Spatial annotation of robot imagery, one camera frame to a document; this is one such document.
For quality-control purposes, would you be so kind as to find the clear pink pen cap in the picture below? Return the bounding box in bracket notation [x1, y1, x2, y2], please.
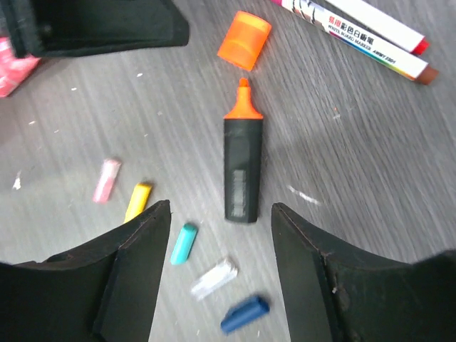
[93, 158, 122, 203]

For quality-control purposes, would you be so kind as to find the red cap marker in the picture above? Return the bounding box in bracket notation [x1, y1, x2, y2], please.
[328, 0, 430, 56]

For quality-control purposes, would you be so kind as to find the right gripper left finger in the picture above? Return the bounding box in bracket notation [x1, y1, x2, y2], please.
[1, 200, 171, 341]

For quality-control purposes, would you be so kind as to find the red crumpled plastic bag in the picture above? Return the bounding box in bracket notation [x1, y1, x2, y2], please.
[0, 37, 40, 98]

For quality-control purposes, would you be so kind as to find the orange black highlighter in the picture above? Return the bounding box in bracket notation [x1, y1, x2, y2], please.
[224, 78, 264, 224]

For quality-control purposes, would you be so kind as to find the blue pen cap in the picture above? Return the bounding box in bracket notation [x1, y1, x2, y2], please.
[220, 295, 270, 334]

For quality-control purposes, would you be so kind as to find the yellow pen cap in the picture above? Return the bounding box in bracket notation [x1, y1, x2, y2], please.
[124, 183, 152, 223]

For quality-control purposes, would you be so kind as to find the pink cap marker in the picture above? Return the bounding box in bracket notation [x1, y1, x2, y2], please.
[275, 1, 439, 86]

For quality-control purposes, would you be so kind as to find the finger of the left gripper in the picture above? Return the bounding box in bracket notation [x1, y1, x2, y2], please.
[1, 0, 190, 58]

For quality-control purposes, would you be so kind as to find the teal pen cap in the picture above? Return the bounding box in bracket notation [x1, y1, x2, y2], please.
[170, 223, 198, 265]

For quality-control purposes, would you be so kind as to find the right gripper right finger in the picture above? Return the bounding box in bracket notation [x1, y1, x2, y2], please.
[271, 203, 455, 341]

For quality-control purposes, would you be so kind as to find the orange highlighter cap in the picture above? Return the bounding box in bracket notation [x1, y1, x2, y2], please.
[217, 11, 271, 71]

